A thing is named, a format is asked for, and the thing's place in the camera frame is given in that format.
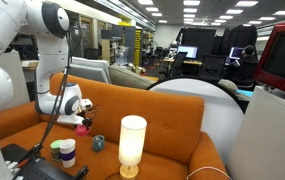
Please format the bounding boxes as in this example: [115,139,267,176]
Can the black cable bundle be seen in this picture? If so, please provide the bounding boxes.
[11,20,83,180]

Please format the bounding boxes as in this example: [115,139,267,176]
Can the black office chair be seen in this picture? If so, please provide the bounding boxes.
[198,54,227,81]

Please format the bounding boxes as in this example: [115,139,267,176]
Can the person in black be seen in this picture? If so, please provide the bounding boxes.
[229,45,258,86]

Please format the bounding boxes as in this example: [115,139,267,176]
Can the white and blue cup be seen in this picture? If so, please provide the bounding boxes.
[59,139,76,168]

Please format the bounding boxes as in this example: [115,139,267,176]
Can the white lamp cord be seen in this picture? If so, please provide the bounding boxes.
[185,166,233,180]

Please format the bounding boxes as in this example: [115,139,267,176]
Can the lit computer monitor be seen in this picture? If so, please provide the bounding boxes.
[178,46,198,59]

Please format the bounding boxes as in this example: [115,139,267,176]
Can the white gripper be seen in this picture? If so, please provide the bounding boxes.
[57,115,93,129]

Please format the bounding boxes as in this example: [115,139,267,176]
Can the white cabinet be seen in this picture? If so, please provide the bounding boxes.
[227,87,285,180]

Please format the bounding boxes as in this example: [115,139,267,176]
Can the red framed monitor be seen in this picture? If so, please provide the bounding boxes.
[254,23,285,91]

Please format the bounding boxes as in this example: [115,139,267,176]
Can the white table lamp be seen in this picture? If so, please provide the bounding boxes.
[118,115,147,180]

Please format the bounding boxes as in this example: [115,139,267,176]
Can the green lidded cup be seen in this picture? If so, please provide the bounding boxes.
[50,140,61,161]

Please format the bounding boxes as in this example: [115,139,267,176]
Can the orange sofa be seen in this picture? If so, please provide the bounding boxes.
[0,72,230,180]

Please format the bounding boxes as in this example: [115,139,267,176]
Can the red round lid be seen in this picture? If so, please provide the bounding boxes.
[75,125,90,136]

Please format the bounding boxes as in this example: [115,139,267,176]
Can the white round table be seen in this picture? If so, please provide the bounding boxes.
[148,78,244,164]

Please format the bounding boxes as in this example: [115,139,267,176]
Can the small blue cup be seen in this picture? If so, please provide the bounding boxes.
[92,135,105,152]

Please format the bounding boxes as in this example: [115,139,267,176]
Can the grey sofa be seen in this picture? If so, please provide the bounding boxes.
[108,64,154,89]

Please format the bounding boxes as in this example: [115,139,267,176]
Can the black device with cables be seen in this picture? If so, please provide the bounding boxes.
[1,144,89,180]

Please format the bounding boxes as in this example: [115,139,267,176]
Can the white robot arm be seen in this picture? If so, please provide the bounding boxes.
[0,0,92,180]

